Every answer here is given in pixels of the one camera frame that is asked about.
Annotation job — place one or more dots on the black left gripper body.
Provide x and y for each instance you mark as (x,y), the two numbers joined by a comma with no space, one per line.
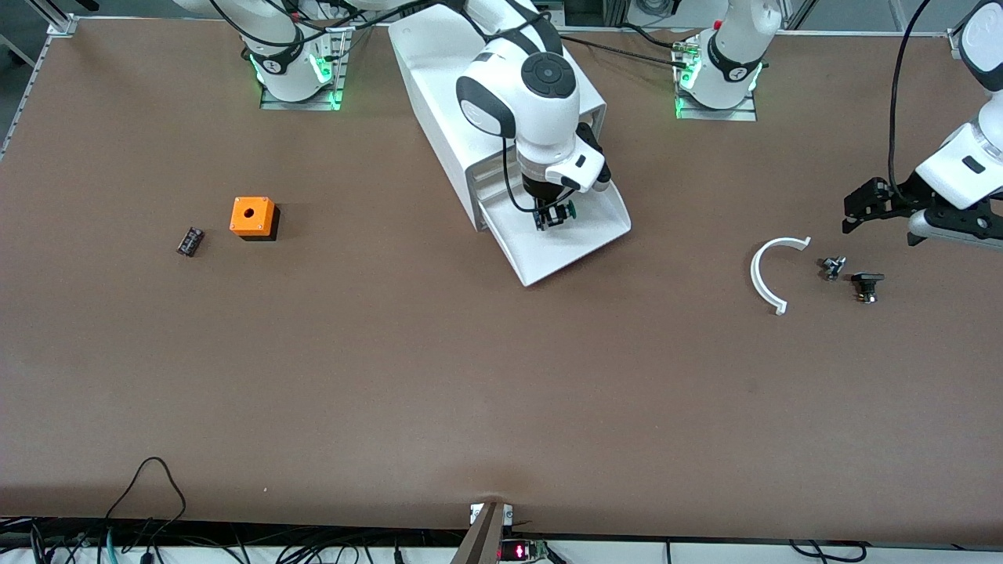
(903,195)

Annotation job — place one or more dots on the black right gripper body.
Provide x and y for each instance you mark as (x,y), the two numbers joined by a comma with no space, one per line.
(538,189)

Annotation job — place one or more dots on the green push button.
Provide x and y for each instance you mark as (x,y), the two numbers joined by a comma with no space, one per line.
(571,210)

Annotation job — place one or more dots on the white lowest drawer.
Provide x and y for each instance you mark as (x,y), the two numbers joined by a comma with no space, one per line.
(548,251)

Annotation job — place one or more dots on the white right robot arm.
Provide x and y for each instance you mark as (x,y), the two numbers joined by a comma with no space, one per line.
(541,110)

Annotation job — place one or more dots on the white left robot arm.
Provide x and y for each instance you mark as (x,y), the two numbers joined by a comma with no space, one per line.
(733,63)

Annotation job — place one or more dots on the white middle drawer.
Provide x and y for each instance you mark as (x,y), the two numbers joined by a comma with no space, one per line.
(494,186)

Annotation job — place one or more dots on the white highest drawer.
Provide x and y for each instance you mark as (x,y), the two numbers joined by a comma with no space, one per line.
(494,164)

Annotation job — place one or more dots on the black button part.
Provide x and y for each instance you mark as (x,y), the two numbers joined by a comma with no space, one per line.
(867,283)

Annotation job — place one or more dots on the white drawer cabinet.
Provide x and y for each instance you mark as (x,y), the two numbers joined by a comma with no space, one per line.
(439,86)

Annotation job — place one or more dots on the small grey metal part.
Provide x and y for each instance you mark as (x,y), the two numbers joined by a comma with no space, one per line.
(832,268)

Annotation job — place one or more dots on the white curved plastic arc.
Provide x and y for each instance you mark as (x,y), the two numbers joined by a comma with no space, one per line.
(755,274)

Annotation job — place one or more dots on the red LED device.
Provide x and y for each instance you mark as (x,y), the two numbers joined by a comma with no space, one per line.
(519,551)

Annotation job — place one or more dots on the small black terminal block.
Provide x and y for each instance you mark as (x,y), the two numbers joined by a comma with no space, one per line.
(190,241)

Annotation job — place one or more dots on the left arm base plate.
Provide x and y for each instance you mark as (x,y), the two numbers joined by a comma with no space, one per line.
(717,114)

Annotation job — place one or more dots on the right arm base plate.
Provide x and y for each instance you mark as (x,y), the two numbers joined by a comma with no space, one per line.
(302,104)

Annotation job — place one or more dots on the orange button enclosure box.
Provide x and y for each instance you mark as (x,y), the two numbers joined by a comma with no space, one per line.
(251,215)

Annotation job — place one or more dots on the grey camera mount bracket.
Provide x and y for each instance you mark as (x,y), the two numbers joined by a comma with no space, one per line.
(486,536)

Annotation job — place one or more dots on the aluminium frame profile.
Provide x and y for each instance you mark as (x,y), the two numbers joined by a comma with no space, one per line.
(61,23)

